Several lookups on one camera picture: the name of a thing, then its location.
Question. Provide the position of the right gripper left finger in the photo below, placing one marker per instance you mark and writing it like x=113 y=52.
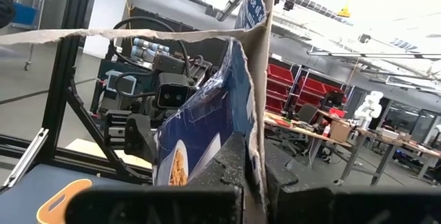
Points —
x=155 y=206

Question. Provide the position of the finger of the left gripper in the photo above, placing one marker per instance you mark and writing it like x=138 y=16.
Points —
x=141 y=138

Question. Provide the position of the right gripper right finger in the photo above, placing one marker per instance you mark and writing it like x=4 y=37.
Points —
x=344 y=206

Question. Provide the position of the blue cereal box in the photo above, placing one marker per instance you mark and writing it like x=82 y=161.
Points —
x=206 y=120

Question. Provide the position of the orange plastic tray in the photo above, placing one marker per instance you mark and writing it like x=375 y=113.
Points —
x=77 y=186

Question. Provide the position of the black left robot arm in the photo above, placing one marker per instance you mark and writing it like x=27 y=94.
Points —
x=203 y=72

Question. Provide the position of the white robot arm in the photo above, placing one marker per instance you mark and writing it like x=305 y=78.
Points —
x=370 y=105

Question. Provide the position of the small grey monitor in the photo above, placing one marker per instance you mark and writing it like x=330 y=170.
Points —
x=120 y=82

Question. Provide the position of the brown cardboard box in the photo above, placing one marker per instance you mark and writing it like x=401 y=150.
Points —
x=340 y=131

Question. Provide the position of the white squeeze bottle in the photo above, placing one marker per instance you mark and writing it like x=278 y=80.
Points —
x=326 y=131

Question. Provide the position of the long wooden workbench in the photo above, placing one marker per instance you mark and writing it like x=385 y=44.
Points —
x=303 y=129

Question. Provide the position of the grey office chair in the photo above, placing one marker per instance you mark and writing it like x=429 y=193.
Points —
x=306 y=112

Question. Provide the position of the blue storage bin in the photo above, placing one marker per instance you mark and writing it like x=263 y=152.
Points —
x=25 y=13

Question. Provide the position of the red storage bin shelf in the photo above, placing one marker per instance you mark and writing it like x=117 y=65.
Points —
x=279 y=74

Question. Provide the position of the long ceiling light bar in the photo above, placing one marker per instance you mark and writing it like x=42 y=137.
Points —
x=232 y=1
x=379 y=55

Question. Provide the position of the yellow hanging plug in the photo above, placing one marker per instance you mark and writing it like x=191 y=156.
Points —
x=344 y=12

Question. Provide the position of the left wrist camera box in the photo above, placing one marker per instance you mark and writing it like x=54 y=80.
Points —
x=174 y=93

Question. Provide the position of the black aluminium table frame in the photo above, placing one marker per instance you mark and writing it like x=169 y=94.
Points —
x=63 y=79

